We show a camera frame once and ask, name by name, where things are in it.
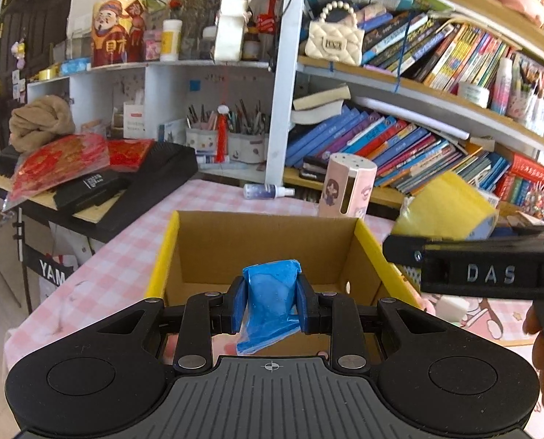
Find cream quilted handbag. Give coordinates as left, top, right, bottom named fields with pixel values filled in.
left=305, top=1, right=363, bottom=65

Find pink checked printed tablecloth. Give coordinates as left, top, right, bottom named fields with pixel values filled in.
left=4, top=178, right=538, bottom=376

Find wooden bookshelf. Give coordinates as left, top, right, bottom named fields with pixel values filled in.
left=283, top=0, right=544, bottom=211

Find white pen cup with pens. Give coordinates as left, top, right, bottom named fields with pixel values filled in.
left=228, top=98, right=270, bottom=163
left=186, top=103, right=218, bottom=154

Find row of stationery bottles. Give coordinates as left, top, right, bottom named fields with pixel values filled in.
left=491, top=52, right=544, bottom=124

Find beige scarf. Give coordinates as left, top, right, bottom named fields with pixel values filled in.
left=9, top=95, right=76, bottom=153

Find red envelope pack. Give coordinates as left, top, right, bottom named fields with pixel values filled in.
left=107, top=139, right=154, bottom=172

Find white light bar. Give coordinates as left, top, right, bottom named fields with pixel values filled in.
left=354, top=96, right=469, bottom=140

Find black keyboard stand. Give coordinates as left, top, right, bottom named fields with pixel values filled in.
left=16, top=208, right=94, bottom=316

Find blue plastic bag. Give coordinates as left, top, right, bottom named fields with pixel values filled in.
left=236, top=258, right=301, bottom=355

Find yellow tape roll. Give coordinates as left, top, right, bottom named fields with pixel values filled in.
left=393, top=171, right=500, bottom=241

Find white jar yellow label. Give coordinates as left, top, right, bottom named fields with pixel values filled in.
left=161, top=19, right=182, bottom=61

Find red decorations in plastic bag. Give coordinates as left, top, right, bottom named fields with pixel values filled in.
left=1, top=134, right=110, bottom=211

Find pink cartoon canister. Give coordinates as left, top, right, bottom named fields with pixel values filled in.
left=318, top=153, right=378, bottom=218

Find shelf row of thin books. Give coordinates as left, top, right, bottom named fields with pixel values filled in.
left=359, top=2, right=524, bottom=97

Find white paper carton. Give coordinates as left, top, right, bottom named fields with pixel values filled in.
left=214, top=0, right=250, bottom=62

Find pink pig plush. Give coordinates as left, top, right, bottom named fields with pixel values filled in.
left=165, top=331, right=332, bottom=362

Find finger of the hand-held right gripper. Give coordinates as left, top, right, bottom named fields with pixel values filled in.
left=382, top=229, right=544, bottom=266

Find yellow cardboard box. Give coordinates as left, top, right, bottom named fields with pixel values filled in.
left=145, top=210, right=421, bottom=362

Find red tassel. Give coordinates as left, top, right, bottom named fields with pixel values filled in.
left=215, top=105, right=231, bottom=163

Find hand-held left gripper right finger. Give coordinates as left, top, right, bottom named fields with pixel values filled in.
left=297, top=274, right=442, bottom=371

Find thick red dictionary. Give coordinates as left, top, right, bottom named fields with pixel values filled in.
left=496, top=153, right=544, bottom=202

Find black electronic keyboard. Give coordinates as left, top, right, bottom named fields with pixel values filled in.
left=0, top=142, right=199, bottom=243

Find red fortune god lantern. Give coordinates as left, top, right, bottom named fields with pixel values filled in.
left=91, top=0, right=146, bottom=67

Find white round tape container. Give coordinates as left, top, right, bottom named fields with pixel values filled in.
left=458, top=81, right=490, bottom=108

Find blue spray bottle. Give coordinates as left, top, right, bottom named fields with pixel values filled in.
left=243, top=183, right=295, bottom=199

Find small pink box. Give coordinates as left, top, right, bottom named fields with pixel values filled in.
left=144, top=30, right=162, bottom=61

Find dark door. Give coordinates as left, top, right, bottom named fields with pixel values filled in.
left=0, top=0, right=78, bottom=142

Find thick beige books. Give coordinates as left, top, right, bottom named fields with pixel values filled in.
left=291, top=83, right=351, bottom=124

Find row of leaning colourful books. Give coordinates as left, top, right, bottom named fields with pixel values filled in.
left=286, top=105, right=496, bottom=193

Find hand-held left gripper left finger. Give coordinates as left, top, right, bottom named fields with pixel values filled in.
left=96, top=277, right=249, bottom=372

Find white shelf unit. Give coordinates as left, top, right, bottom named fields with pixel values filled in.
left=25, top=0, right=309, bottom=186

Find black flat box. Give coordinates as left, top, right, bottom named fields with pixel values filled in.
left=54, top=169, right=131, bottom=213

